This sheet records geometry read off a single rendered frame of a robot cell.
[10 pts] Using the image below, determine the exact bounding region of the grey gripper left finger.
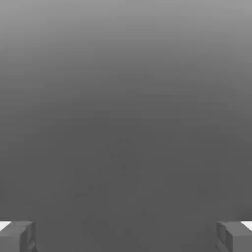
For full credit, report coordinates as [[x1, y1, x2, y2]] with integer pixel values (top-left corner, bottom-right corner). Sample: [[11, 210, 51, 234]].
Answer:
[[0, 220, 37, 252]]

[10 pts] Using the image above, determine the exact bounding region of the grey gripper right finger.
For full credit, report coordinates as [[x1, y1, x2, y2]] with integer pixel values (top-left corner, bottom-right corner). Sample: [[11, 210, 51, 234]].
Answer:
[[216, 220, 252, 252]]

